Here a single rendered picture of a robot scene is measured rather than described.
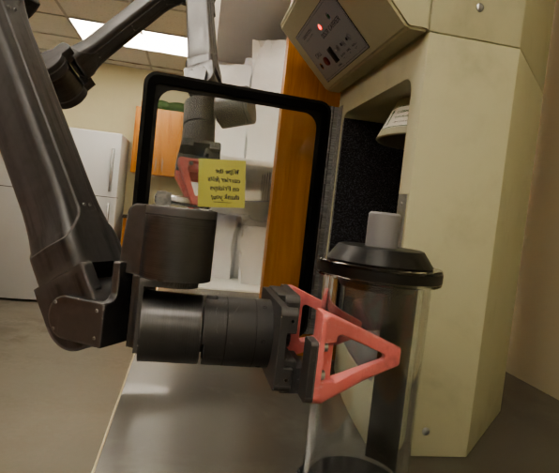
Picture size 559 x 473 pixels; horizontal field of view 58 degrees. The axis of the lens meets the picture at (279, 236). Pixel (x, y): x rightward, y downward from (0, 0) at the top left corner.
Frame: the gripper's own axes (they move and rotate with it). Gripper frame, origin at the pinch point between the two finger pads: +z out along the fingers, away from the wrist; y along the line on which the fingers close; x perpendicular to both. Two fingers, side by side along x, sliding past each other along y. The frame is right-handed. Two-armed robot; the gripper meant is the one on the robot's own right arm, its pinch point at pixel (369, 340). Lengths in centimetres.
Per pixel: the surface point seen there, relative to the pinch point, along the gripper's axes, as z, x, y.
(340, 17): -0.3, -35.7, 21.3
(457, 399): 15.7, 8.7, 10.2
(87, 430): -55, 109, 216
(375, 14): 1.8, -33.7, 14.0
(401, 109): 9.6, -25.7, 21.9
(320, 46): 0.0, -35.4, 32.4
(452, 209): 12.0, -12.7, 10.1
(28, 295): -166, 101, 498
